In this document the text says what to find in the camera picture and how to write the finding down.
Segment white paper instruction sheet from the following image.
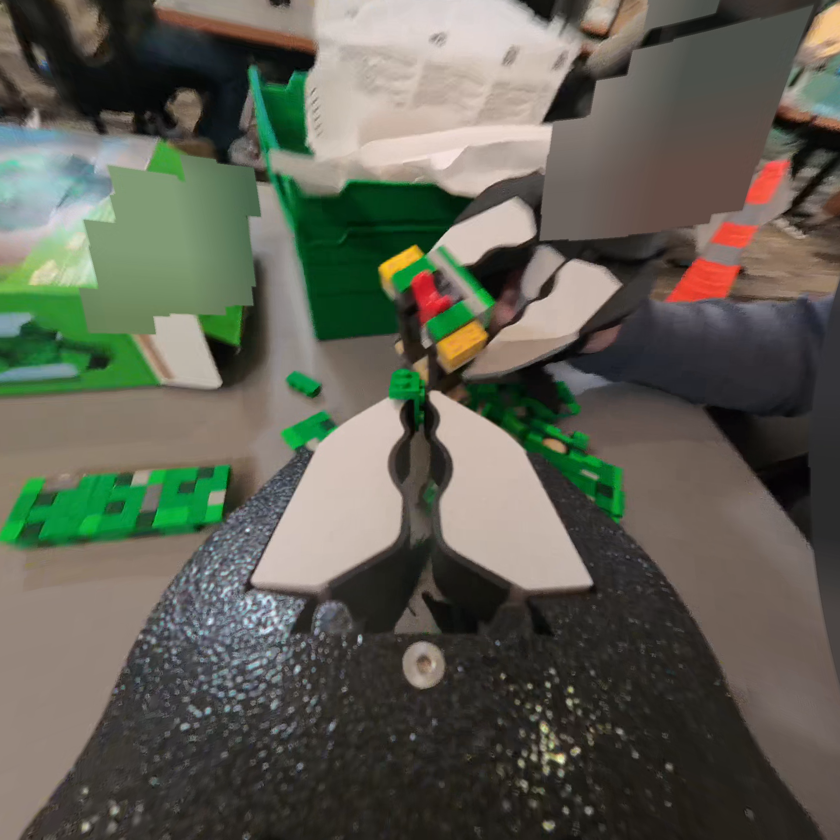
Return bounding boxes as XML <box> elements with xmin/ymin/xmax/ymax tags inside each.
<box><xmin>269</xmin><ymin>0</ymin><xmax>592</xmax><ymax>198</ymax></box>

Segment green brick plate piece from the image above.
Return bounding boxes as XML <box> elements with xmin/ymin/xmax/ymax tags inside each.
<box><xmin>281</xmin><ymin>411</ymin><xmax>337</xmax><ymax>452</ymax></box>

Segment green brick block tan studs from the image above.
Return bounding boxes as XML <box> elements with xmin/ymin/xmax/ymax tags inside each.
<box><xmin>518</xmin><ymin>420</ymin><xmax>626</xmax><ymax>522</ymax></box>

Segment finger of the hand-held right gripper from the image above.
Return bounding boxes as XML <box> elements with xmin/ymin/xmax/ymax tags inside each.
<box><xmin>427</xmin><ymin>196</ymin><xmax>568</xmax><ymax>303</ymax></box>
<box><xmin>461</xmin><ymin>261</ymin><xmax>622</xmax><ymax>383</ymax></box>

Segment toy brick tower model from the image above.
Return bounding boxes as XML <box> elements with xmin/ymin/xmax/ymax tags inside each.
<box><xmin>378</xmin><ymin>245</ymin><xmax>496</xmax><ymax>385</ymax></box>

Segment grey desk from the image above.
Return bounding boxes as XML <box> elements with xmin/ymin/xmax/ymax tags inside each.
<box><xmin>0</xmin><ymin>180</ymin><xmax>821</xmax><ymax>840</ymax></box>

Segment scattered small loose bricks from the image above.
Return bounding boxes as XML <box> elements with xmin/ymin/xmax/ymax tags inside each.
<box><xmin>459</xmin><ymin>379</ymin><xmax>581</xmax><ymax>437</ymax></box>

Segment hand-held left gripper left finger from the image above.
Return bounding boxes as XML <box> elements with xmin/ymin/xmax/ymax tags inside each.
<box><xmin>251</xmin><ymin>395</ymin><xmax>427</xmax><ymax>618</ymax></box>

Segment green pixel brick panel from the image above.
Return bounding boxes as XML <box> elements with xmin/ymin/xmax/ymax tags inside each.
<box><xmin>0</xmin><ymin>465</ymin><xmax>232</xmax><ymax>547</ymax></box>

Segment green cardboard box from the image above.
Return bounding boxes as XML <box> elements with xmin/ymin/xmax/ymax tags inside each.
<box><xmin>0</xmin><ymin>125</ymin><xmax>247</xmax><ymax>398</ymax></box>

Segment person's right hand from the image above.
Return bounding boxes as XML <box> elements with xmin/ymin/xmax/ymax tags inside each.
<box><xmin>579</xmin><ymin>323</ymin><xmax>626</xmax><ymax>360</ymax></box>

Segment person's right forearm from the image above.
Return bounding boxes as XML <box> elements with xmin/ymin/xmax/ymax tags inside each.
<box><xmin>564</xmin><ymin>295</ymin><xmax>821</xmax><ymax>417</ymax></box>

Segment orange traffic cone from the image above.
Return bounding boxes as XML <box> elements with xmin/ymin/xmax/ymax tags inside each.
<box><xmin>666</xmin><ymin>161</ymin><xmax>791</xmax><ymax>303</ymax></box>

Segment green plastic bin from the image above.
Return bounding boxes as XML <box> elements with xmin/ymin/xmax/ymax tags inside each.
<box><xmin>249</xmin><ymin>66</ymin><xmax>546</xmax><ymax>342</ymax></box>

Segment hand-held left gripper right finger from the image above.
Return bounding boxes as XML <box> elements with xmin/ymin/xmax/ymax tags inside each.
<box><xmin>425</xmin><ymin>390</ymin><xmax>595</xmax><ymax>618</ymax></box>

